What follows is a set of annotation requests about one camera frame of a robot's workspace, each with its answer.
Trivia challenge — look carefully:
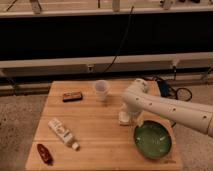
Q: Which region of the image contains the black hanging cable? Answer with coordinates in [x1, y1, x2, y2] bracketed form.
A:
[101, 5, 135, 74]

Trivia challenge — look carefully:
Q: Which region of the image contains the white tube bottle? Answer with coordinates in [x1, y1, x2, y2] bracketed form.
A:
[48, 118, 80, 150]

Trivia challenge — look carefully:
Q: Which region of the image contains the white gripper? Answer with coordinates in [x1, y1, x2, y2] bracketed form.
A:
[120, 104, 144, 126]

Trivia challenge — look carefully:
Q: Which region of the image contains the green bowl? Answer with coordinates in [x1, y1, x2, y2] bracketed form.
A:
[133, 120, 172, 160]

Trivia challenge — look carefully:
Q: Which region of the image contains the wooden board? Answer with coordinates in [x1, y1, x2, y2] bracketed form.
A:
[25, 80, 182, 171]

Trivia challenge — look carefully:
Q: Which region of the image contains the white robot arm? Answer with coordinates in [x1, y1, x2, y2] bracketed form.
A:
[122, 79, 213, 138]

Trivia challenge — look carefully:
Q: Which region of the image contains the brown rectangular box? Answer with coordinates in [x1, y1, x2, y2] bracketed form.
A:
[62, 92, 83, 102]

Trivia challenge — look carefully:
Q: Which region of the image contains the white sponge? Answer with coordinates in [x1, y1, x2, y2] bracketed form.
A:
[119, 111, 131, 125]

